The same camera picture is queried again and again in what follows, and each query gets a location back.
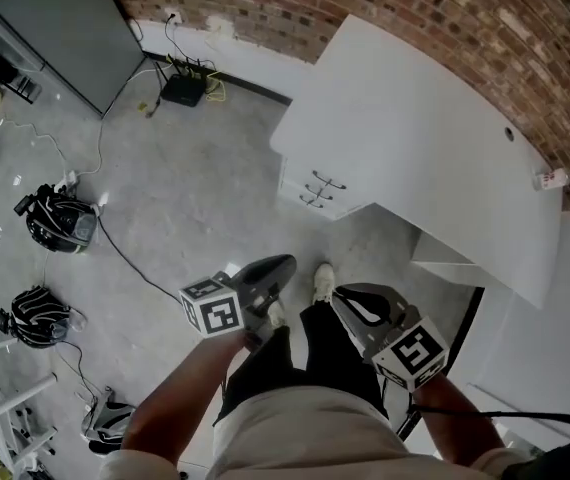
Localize yellow cable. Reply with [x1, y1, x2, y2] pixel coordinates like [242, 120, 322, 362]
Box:
[205, 69, 227, 104]

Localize person's white shoe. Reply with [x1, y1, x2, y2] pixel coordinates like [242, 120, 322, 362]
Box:
[310, 262, 337, 306]
[264, 299, 287, 330]

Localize person's white right shoe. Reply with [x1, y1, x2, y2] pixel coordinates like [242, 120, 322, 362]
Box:
[310, 262, 337, 306]

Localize white metal table frame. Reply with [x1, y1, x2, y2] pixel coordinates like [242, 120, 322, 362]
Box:
[0, 346, 60, 480]

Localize white desk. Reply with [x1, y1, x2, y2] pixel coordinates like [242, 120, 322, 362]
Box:
[269, 13, 564, 310]

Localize person's white shirt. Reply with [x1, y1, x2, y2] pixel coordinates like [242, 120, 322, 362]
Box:
[98, 384, 532, 480]

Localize person's right forearm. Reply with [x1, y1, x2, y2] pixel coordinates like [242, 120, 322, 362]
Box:
[409, 371, 512, 465]

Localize black router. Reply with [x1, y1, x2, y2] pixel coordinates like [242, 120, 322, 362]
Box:
[159, 73, 207, 108]

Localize white drawer cabinet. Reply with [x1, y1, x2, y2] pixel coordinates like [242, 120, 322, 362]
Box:
[276, 153, 366, 222]

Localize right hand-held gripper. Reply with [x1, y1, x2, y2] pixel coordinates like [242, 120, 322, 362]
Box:
[332, 282, 450, 394]

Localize white power strip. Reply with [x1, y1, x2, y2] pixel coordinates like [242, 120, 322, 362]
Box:
[56, 169, 82, 192]

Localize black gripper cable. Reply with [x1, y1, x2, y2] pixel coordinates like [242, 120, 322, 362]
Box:
[408, 401, 570, 427]

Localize clear plastic bottle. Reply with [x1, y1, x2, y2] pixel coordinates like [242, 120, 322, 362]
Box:
[531, 167, 570, 192]

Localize person's black trousers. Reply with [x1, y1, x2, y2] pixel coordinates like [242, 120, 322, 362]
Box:
[213, 297, 392, 430]

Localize black floor cable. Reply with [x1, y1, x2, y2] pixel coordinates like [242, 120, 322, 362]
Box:
[95, 211, 184, 303]

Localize person's white left shoe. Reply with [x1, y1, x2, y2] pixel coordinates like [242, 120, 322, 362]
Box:
[264, 299, 287, 330]

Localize white cable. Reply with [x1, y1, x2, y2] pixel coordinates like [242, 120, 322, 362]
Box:
[0, 62, 159, 179]

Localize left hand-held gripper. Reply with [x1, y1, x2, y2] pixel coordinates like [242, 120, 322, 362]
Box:
[178, 253, 299, 347]

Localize person's left forearm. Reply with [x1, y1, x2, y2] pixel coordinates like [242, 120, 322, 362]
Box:
[119, 331, 249, 465]

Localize grey cabinet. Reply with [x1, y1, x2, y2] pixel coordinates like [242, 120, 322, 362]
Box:
[0, 0, 147, 117]

